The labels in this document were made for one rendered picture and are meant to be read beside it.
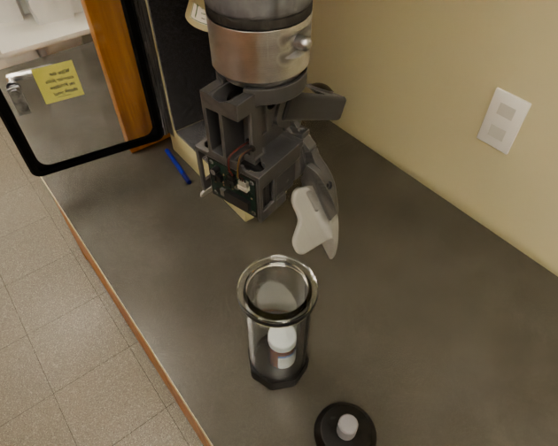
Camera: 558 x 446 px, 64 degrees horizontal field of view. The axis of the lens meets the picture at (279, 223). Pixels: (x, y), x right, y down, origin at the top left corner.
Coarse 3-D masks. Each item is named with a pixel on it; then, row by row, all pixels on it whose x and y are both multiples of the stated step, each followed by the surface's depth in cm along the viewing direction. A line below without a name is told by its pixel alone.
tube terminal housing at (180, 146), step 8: (192, 0) 71; (200, 0) 69; (152, 32) 89; (160, 72) 96; (168, 104) 102; (200, 120) 110; (176, 136) 107; (176, 144) 110; (184, 144) 106; (184, 152) 108; (192, 152) 104; (192, 160) 106; (208, 168) 100; (224, 200) 102; (232, 208) 100; (240, 216) 98; (248, 216) 97
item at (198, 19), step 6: (192, 6) 76; (198, 6) 75; (186, 12) 79; (192, 12) 76; (198, 12) 75; (204, 12) 75; (186, 18) 79; (192, 18) 77; (198, 18) 76; (204, 18) 75; (192, 24) 77; (198, 24) 76; (204, 24) 75; (204, 30) 76
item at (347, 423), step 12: (324, 408) 68; (336, 408) 67; (348, 408) 67; (360, 408) 68; (324, 420) 66; (336, 420) 66; (348, 420) 63; (360, 420) 66; (324, 432) 65; (336, 432) 65; (348, 432) 62; (360, 432) 65; (372, 432) 65; (324, 444) 64; (336, 444) 64; (348, 444) 64; (360, 444) 64; (372, 444) 64
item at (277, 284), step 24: (264, 264) 62; (288, 264) 62; (240, 288) 59; (264, 288) 66; (288, 288) 66; (312, 288) 59; (264, 312) 57; (288, 312) 57; (264, 336) 61; (288, 336) 60; (264, 360) 66; (288, 360) 66
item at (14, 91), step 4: (8, 88) 83; (12, 88) 83; (16, 88) 84; (8, 92) 84; (12, 92) 84; (16, 92) 84; (20, 92) 85; (12, 96) 84; (16, 96) 84; (20, 96) 85; (12, 100) 85; (16, 100) 85; (20, 100) 86; (24, 100) 86; (16, 104) 86; (20, 104) 86; (24, 104) 86; (16, 108) 86; (20, 108) 86; (24, 108) 87; (28, 108) 87; (20, 112) 87; (24, 112) 87; (28, 112) 88
